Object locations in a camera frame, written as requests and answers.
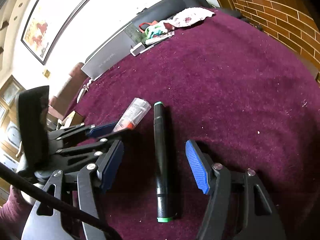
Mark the maroon bed blanket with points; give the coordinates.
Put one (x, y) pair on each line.
(244, 96)

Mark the black marker green caps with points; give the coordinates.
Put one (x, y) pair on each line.
(163, 211)

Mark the grey rectangular gift box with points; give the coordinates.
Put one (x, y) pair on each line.
(112, 51)

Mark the maroon sleeve forearm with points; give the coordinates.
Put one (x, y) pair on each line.
(14, 215)

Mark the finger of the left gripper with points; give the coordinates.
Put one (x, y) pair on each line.
(101, 130)

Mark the clear tube red contents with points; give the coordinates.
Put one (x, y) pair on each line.
(136, 111)

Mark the framed horse painting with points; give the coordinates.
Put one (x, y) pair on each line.
(45, 24)

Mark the green cloth item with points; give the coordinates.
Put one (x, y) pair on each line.
(155, 30)

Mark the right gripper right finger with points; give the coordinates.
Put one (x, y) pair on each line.
(239, 206)

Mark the black leather headboard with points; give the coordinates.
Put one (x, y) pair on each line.
(166, 9)

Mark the wooden glass cabinet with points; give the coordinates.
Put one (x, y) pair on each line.
(10, 133)

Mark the white small box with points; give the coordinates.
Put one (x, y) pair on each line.
(137, 49)

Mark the white patterned key case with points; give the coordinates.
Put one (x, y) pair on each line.
(82, 92)

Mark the cardboard tray box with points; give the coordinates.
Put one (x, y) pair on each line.
(72, 119)

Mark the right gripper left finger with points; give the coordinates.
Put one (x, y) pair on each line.
(104, 170)

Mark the brown padded chair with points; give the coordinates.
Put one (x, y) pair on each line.
(60, 101)

